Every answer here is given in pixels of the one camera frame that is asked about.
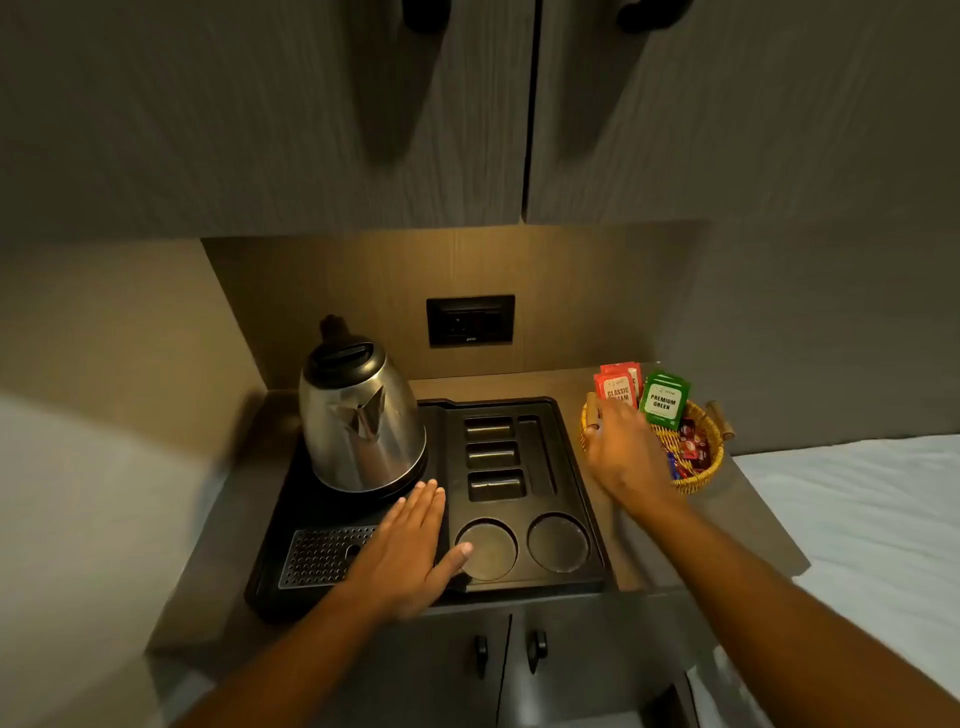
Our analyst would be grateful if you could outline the black plastic hospitality tray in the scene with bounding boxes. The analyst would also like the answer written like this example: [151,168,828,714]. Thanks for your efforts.
[243,396,613,625]

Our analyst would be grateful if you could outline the red tea bag packet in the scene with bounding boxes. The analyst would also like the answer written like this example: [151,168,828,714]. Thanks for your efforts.
[600,361,645,406]
[592,371,639,412]

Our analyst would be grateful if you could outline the person's right hand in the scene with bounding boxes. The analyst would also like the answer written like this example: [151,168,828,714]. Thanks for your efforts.
[584,399,681,520]

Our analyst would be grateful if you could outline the black wall cabinet handle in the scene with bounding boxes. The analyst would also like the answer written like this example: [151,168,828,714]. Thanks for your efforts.
[615,0,696,35]
[400,0,453,36]

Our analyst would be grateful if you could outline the person's left hand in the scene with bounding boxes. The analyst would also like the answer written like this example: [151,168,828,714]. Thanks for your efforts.
[341,480,475,624]

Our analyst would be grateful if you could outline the yellow wicker basket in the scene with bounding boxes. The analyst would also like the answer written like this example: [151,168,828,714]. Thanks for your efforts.
[579,393,737,496]

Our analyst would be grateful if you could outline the perforated metal drip grate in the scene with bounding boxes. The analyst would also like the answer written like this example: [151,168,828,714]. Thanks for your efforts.
[278,525,381,591]

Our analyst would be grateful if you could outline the person's right forearm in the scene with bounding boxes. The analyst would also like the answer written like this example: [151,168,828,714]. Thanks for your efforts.
[621,487,960,728]

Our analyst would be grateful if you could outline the stainless steel electric kettle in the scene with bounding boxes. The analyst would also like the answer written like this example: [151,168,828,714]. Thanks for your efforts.
[298,315,429,496]

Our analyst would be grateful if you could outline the white bed sheet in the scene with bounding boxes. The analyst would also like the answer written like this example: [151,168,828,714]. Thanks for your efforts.
[686,433,960,728]

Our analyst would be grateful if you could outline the grey wooden wall cabinet door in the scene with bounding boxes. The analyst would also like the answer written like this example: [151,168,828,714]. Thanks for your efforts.
[523,0,960,226]
[0,0,538,244]

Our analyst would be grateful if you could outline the person's left forearm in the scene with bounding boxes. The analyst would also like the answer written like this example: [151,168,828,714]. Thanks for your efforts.
[171,583,395,728]

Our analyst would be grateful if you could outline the black wall socket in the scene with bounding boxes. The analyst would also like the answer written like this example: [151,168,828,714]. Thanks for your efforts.
[426,294,517,349]

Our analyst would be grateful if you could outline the green tea bag packet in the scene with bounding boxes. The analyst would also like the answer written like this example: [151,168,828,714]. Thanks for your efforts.
[638,368,692,433]

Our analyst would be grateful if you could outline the small red sachet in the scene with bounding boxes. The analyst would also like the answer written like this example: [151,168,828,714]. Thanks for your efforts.
[677,418,711,472]

